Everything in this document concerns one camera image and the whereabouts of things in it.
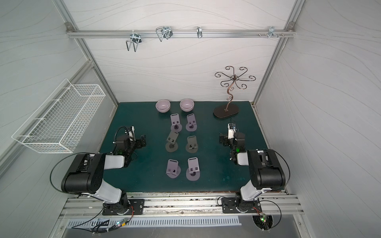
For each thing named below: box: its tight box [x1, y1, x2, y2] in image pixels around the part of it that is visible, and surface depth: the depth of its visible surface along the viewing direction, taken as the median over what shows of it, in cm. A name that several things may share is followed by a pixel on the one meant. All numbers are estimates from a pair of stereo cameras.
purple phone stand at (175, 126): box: [170, 113, 183, 133], surface depth 103 cm
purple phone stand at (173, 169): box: [165, 159, 182, 179], surface depth 82 cm
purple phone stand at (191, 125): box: [185, 113, 198, 132], surface depth 103 cm
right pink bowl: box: [179, 98, 195, 113], surface depth 117 cm
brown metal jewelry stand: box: [213, 65, 256, 119], surface depth 112 cm
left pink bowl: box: [155, 99, 171, 114], surface depth 115 cm
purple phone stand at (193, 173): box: [186, 157, 200, 181], surface depth 82 cm
